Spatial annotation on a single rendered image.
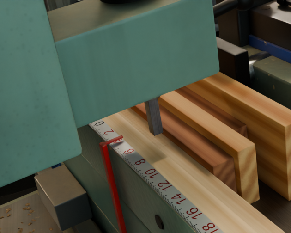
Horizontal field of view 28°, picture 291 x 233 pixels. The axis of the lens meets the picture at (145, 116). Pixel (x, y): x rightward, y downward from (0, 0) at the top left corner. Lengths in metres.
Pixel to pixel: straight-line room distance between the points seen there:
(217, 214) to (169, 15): 0.15
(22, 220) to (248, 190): 0.31
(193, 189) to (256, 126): 0.09
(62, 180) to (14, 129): 0.29
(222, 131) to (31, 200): 0.32
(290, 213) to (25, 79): 0.24
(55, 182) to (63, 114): 0.28
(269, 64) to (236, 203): 0.19
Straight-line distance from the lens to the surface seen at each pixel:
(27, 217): 0.70
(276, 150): 0.47
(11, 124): 0.36
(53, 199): 0.62
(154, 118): 0.49
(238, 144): 0.46
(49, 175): 0.66
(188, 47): 0.44
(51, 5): 1.21
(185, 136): 0.49
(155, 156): 0.47
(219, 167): 0.45
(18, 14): 0.35
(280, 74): 0.55
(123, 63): 0.42
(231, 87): 0.51
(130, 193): 0.48
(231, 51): 0.52
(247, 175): 0.47
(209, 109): 0.52
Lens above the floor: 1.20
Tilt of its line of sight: 29 degrees down
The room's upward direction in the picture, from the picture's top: 11 degrees counter-clockwise
